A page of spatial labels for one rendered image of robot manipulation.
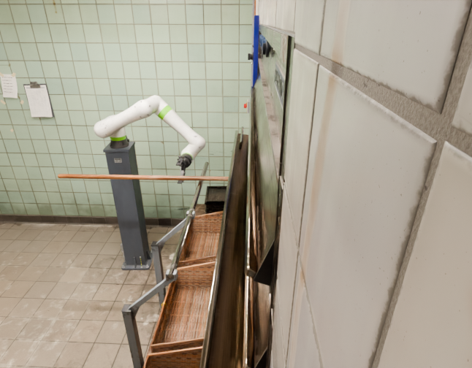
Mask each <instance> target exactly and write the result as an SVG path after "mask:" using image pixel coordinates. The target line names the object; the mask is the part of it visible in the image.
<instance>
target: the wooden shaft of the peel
mask: <svg viewBox="0 0 472 368"><path fill-rule="evenodd" d="M58 178H69V179H113V180H201V181H228V177H214V176H167V175H76V174H59V175H58Z"/></svg>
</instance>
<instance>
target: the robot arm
mask: <svg viewBox="0 0 472 368"><path fill-rule="evenodd" d="M153 113H154V114H155V115H157V116H158V117H159V118H161V119H162V121H164V122H165V123H166V124H168V125H169V126H171V127H172V128H173V129H174V130H176V131H177V132H178V133H179V134H180V135H181V136H182V137H183V138H184V139H185V140H186V141H187V142H188V143H189V144H188V145H187V147H186V148H184V149H183V150H182V152H181V156H178V159H177V160H178V162H177V163H176V166H180V176H185V174H186V173H185V171H186V168H187V167H189V166H190V165H191V162H192V161H193V160H194V159H195V157H196V156H197V154H198V153H199V152H200V151H201V150H202V149H203V148H204V147H205V139H204V138H203V137H201V136H200V135H198V133H196V132H195V131H194V130H193V129H191V128H190V127H189V126H188V125H187V124H186V123H185V122H184V121H183V120H182V119H181V118H180V117H179V116H178V114H177V113H176V112H175V111H174V109H172V108H171V107H170V106H169V105H168V104H167V103H166V102H165V101H164V100H163V99H162V98H161V97H160V96H156V95H154V96H151V97H149V98H147V99H144V100H140V101H138V102H137V103H136V104H134V105H132V106H131V107H130V108H128V109H127V110H124V111H123V112H121V113H119V114H117V115H111V116H109V117H107V118H105V119H104V120H101V121H99V122H97V123H96V124H95V125H94V133H95V134H96V135H97V136H98V137H100V138H107V137H110V147H111V148H114V149H119V148H124V147H127V146H129V139H127V135H126V129H125V126H127V125H129V124H130V123H133V122H135V121H138V120H142V119H144V118H148V117H150V116H151V115H152V114H153ZM181 170H182V171H181Z"/></svg>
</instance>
